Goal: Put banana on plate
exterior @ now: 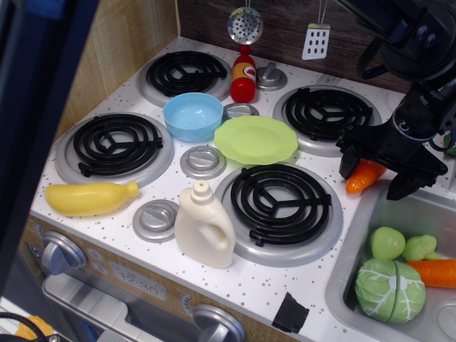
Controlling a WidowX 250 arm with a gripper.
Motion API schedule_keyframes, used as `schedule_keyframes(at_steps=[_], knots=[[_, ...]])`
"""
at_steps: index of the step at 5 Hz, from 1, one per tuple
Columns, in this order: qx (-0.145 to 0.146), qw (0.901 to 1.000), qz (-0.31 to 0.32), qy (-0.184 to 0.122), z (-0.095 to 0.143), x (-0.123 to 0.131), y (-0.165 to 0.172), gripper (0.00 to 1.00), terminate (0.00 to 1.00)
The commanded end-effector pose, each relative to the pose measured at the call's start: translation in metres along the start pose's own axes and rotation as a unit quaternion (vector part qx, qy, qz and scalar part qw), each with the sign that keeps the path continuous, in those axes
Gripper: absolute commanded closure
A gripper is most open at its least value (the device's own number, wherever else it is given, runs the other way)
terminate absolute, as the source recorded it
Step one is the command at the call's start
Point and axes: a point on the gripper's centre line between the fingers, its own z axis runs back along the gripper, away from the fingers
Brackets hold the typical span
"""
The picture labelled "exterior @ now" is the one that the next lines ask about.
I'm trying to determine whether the front right black burner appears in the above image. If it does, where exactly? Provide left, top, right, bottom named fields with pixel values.
left=215, top=164, right=343, bottom=267

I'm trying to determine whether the black tape patch front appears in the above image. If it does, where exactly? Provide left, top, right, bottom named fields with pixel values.
left=272, top=292, right=310, bottom=333

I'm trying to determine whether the green red toy can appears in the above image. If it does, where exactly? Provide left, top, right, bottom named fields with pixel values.
left=443, top=129, right=456, bottom=157

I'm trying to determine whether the green toy apple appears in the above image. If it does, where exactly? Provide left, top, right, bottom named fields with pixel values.
left=370, top=227, right=406, bottom=260

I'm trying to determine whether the orange toy carrot on counter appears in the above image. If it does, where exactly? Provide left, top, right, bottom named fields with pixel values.
left=346, top=160, right=387, bottom=195

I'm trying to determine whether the white slotted spatula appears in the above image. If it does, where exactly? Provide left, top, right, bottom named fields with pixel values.
left=301, top=1, right=331, bottom=61

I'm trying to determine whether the black burner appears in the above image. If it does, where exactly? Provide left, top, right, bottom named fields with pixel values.
left=138, top=51, right=232, bottom=108
left=272, top=85, right=382, bottom=157
left=56, top=113, right=174, bottom=187
left=215, top=164, right=343, bottom=267

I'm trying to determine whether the back right black burner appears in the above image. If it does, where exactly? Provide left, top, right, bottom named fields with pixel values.
left=272, top=85, right=382, bottom=157

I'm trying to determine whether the silver perforated ladle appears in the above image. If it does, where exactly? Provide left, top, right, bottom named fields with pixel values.
left=227, top=1, right=264, bottom=46

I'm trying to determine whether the left oven dial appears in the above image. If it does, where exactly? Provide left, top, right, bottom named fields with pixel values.
left=41, top=231, right=88, bottom=275

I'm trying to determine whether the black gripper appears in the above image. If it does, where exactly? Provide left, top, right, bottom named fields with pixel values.
left=336, top=115, right=448, bottom=200

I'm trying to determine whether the blue plastic bowl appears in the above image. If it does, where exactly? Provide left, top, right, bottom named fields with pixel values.
left=163, top=93, right=224, bottom=143

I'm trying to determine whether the yellow toy banana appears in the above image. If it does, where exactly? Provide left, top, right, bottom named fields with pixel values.
left=44, top=182, right=140, bottom=216

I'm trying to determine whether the front left black burner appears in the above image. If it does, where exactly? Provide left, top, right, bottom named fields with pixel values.
left=56, top=113, right=174, bottom=187

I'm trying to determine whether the silver toy sink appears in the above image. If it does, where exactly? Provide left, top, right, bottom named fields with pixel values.
left=324, top=186, right=456, bottom=342

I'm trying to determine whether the right oven dial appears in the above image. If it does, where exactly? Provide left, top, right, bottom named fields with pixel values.
left=192, top=304, right=247, bottom=342

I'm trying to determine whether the silver knob back centre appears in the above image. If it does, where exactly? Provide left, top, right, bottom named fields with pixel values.
left=256, top=63, right=288, bottom=91

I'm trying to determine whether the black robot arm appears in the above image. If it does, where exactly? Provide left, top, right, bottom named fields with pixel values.
left=336, top=1, right=455, bottom=200

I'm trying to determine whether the white toy detergent bottle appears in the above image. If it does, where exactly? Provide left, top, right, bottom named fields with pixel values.
left=175, top=180, right=236, bottom=269

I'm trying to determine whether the silver knob front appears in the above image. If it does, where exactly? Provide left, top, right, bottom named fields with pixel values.
left=132, top=199, right=179, bottom=243

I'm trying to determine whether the oven door handle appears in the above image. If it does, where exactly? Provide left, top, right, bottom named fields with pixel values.
left=42, top=274, right=140, bottom=341

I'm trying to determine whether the back left black burner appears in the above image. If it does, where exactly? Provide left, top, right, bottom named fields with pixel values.
left=138, top=51, right=232, bottom=108

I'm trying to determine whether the red toy ketchup bottle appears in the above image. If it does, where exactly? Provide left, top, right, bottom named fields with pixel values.
left=230, top=45, right=257, bottom=103

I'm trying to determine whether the orange toy carrot in sink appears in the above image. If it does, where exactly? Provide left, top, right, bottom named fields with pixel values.
left=405, top=259, right=455, bottom=289

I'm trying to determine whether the light green toy broccoli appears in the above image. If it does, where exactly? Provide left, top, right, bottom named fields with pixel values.
left=401, top=234, right=442, bottom=262

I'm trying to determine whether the green plastic plate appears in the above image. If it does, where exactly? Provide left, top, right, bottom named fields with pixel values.
left=214, top=115, right=299, bottom=165

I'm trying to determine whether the silver knob behind plate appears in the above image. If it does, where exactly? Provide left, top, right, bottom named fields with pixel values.
left=222, top=103, right=259, bottom=122

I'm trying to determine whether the green toy cabbage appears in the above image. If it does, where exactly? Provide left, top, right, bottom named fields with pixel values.
left=354, top=259, right=427, bottom=323

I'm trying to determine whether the orange yellow object bottom left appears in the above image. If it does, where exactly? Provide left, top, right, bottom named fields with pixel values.
left=14, top=314, right=55, bottom=340

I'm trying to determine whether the oven dial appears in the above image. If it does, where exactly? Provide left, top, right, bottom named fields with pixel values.
left=41, top=231, right=88, bottom=275
left=192, top=304, right=247, bottom=342

